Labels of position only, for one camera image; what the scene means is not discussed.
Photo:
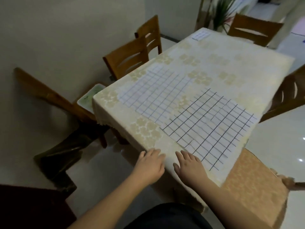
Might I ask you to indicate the wooden chair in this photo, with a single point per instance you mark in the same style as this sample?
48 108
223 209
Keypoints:
52 97
150 28
126 58
255 26
286 97

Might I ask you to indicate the green and white tray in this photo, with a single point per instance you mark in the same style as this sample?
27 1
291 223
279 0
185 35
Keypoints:
89 97

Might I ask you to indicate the person's dark clothing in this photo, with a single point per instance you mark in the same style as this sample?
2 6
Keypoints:
166 218

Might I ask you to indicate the black-lined grid paper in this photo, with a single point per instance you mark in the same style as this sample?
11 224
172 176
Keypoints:
209 126

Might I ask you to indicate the person's left forearm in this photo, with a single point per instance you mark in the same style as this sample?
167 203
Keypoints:
112 205

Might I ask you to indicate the person's right hand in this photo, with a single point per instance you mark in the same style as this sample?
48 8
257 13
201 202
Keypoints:
190 170

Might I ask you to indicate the person's left fingers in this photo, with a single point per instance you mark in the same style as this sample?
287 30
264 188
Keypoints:
152 153

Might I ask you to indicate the blue-lined grid paper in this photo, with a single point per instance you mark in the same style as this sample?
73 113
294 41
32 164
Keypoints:
154 92

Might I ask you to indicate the cream floral tablecloth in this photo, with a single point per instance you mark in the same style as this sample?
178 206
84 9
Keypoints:
214 69

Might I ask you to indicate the dark red seat cushion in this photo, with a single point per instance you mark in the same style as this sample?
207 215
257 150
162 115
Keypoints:
31 207

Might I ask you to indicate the person's right thumb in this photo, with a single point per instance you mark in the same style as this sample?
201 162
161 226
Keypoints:
176 168

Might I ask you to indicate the small white paper sheet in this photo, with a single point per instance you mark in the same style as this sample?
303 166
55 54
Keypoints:
200 35

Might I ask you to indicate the green leafy plant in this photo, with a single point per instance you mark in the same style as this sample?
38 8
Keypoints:
222 10

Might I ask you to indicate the person's left hand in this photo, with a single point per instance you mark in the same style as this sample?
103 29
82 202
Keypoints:
149 168

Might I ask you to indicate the person's right forearm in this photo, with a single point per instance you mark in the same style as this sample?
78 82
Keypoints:
221 205

